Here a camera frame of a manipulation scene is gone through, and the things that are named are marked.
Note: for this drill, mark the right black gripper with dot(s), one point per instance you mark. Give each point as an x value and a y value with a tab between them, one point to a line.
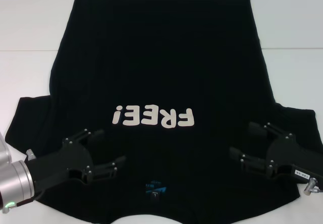
290	158

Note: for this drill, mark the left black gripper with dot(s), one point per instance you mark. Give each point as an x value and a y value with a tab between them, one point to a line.
63	161

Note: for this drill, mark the black shirt with FREE print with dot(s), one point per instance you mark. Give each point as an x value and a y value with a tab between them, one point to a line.
161	57

